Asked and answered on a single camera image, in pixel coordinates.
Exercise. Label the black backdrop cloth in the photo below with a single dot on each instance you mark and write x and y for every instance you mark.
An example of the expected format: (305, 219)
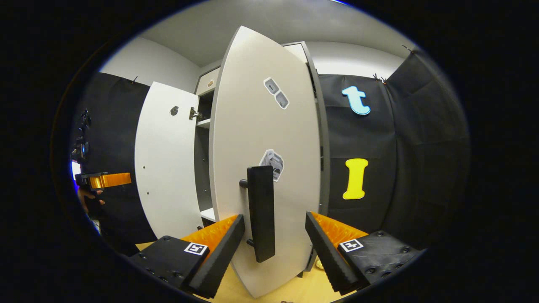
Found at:
(379, 139)
(113, 134)

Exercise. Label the white shoe cabinet door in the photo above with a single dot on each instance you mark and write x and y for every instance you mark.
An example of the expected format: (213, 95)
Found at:
(252, 126)
(168, 168)

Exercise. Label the beige cabinet drawer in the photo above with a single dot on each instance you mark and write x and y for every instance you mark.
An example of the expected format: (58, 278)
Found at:
(208, 84)

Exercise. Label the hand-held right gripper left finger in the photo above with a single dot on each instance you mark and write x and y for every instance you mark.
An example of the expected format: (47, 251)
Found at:
(225, 256)

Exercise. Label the white shoe cabinet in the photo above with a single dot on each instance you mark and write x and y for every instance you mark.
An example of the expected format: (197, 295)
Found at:
(202, 168)

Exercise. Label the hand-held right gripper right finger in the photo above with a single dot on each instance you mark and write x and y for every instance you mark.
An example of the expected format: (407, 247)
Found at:
(324, 256)

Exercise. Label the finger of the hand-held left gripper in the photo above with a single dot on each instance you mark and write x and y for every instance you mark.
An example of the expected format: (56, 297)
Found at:
(109, 180)

